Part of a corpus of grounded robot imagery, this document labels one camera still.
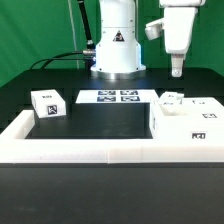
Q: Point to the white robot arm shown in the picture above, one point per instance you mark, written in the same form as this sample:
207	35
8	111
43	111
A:
118	53

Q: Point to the white cabinet door panel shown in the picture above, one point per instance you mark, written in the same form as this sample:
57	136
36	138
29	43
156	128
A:
171	98

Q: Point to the white marker sheet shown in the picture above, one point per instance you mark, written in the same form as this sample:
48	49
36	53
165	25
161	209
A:
116	96

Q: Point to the small white tagged box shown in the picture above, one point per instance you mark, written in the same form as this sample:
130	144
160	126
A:
48	103

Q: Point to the white U-shaped frame wall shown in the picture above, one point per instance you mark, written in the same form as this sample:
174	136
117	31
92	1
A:
16	148

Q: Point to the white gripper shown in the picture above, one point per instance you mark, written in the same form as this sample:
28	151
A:
178	25

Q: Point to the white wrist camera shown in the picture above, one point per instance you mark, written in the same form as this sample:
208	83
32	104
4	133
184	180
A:
154	29

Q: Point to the white cabinet body box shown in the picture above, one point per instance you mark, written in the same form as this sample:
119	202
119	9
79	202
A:
197	118

